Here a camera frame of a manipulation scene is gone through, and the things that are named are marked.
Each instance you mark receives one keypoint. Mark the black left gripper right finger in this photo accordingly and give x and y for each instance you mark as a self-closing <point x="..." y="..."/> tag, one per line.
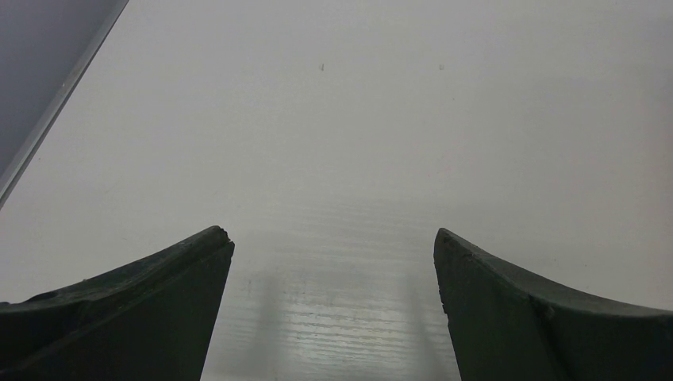
<point x="508" y="323"/>

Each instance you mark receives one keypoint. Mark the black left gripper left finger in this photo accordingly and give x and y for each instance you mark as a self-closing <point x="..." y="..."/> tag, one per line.
<point x="151" y="319"/>

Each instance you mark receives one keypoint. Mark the aluminium table edge rail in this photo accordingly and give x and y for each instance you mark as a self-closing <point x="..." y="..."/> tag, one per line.
<point x="46" y="48"/>

